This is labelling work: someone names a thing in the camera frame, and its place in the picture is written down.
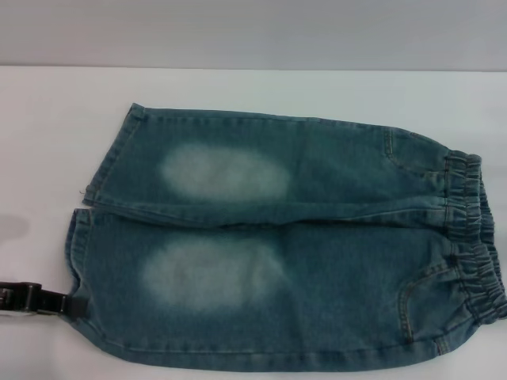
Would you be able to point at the blue denim shorts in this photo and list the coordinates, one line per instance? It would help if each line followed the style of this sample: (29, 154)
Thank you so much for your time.
(317, 261)

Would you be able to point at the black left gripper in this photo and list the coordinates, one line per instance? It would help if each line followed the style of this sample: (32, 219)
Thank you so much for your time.
(17, 300)

